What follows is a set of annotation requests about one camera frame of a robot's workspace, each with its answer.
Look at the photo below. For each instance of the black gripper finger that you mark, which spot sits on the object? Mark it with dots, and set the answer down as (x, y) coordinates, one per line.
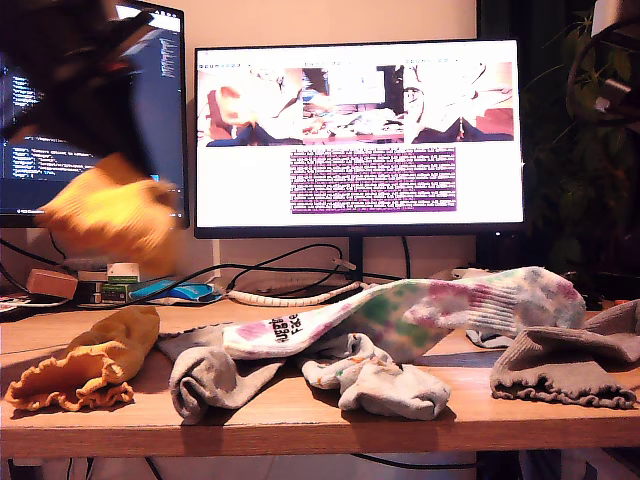
(100, 115)

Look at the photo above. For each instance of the yellow ribbed frilly sock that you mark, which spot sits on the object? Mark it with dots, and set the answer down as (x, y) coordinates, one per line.
(115, 340)
(110, 210)

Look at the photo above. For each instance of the grey frilly cuff sock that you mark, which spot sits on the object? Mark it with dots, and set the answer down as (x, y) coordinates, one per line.
(560, 360)
(210, 380)

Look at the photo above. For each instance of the pastel tie-dye sock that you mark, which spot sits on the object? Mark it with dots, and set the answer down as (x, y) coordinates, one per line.
(400, 310)

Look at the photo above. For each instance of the pale toucan print sock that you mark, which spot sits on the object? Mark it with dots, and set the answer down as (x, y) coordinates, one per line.
(390, 390)
(487, 340)

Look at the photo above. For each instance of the dark code monitor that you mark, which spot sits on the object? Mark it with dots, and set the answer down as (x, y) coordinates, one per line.
(162, 110)

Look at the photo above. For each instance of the white screen monitor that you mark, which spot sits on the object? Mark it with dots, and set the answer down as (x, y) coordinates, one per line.
(240, 175)

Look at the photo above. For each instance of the white and green box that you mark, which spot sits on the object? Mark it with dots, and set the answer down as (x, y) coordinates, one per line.
(122, 274)

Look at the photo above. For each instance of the dark green box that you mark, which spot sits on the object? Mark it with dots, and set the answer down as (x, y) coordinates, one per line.
(112, 292)

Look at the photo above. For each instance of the black monitor stand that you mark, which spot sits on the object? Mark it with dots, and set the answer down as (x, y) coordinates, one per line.
(355, 260)

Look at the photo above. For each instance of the green leafy houseplant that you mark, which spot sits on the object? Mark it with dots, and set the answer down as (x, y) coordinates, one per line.
(585, 175)

